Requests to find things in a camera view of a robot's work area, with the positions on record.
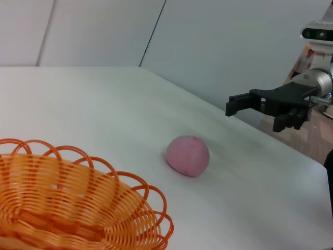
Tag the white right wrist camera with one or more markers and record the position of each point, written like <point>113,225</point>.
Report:
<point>317,32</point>

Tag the silver metal plug connector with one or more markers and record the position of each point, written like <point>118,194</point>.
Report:
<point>321,100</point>

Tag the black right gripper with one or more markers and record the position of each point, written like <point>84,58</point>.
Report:
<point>288,99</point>

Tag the black robot torso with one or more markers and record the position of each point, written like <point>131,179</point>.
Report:
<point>329,182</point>

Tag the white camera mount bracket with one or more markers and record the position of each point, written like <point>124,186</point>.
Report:
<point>322,54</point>

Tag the pink peach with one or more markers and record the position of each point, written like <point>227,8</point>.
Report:
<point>187,156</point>

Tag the orange woven plastic basket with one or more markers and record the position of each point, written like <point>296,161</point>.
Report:
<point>78,195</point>

